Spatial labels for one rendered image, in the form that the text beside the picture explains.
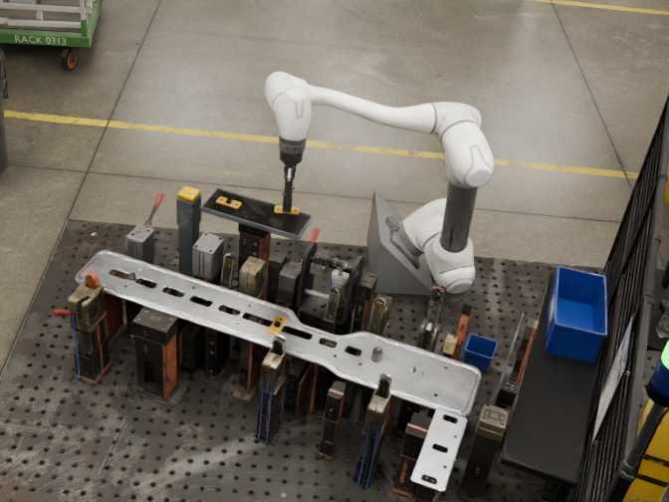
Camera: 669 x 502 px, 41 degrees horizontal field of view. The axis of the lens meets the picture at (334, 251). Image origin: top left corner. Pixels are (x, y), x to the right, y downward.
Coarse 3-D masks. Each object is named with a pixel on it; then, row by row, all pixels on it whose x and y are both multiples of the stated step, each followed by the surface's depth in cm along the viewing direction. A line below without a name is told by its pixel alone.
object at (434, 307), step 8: (440, 288) 281; (432, 296) 278; (440, 296) 280; (432, 304) 284; (440, 304) 281; (432, 312) 285; (432, 320) 286; (424, 328) 287; (432, 328) 286; (432, 336) 288
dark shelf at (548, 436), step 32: (544, 320) 302; (544, 352) 290; (544, 384) 278; (576, 384) 279; (512, 416) 267; (544, 416) 268; (576, 416) 269; (512, 448) 257; (544, 448) 258; (576, 448) 259; (576, 480) 250
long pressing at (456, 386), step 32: (96, 256) 309; (128, 288) 298; (160, 288) 299; (224, 288) 302; (192, 320) 290; (224, 320) 291; (288, 320) 294; (288, 352) 283; (320, 352) 284; (384, 352) 287; (416, 352) 288; (416, 384) 277; (448, 384) 278
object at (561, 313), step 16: (560, 272) 306; (576, 272) 304; (560, 288) 310; (576, 288) 308; (592, 288) 307; (560, 304) 309; (576, 304) 310; (592, 304) 310; (560, 320) 302; (576, 320) 303; (592, 320) 304; (560, 336) 284; (576, 336) 282; (592, 336) 281; (560, 352) 288; (576, 352) 286; (592, 352) 285
